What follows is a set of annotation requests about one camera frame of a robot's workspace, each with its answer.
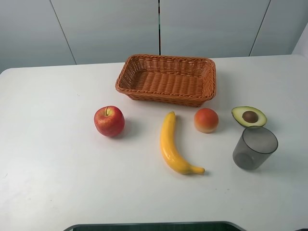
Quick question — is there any yellow banana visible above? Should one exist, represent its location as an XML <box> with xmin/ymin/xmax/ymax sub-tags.
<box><xmin>160</xmin><ymin>112</ymin><xmax>205</xmax><ymax>175</ymax></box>

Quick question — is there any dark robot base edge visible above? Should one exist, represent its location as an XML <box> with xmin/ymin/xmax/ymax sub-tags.
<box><xmin>65</xmin><ymin>221</ymin><xmax>244</xmax><ymax>231</ymax></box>

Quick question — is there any halved avocado with pit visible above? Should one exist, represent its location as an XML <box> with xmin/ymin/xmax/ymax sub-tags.
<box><xmin>231</xmin><ymin>106</ymin><xmax>267</xmax><ymax>128</ymax></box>

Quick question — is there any red apple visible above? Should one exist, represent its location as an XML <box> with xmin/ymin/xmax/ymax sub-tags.
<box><xmin>94</xmin><ymin>106</ymin><xmax>125</xmax><ymax>137</ymax></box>

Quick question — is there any orange wicker basket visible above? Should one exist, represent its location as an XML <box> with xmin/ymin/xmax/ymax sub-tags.
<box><xmin>115</xmin><ymin>54</ymin><xmax>216</xmax><ymax>107</ymax></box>

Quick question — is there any grey translucent plastic cup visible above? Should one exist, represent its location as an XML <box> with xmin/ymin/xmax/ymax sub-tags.
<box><xmin>232</xmin><ymin>126</ymin><xmax>278</xmax><ymax>170</ymax></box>

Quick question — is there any orange peach fruit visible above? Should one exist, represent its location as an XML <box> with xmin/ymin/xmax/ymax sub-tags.
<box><xmin>194</xmin><ymin>108</ymin><xmax>219</xmax><ymax>133</ymax></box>

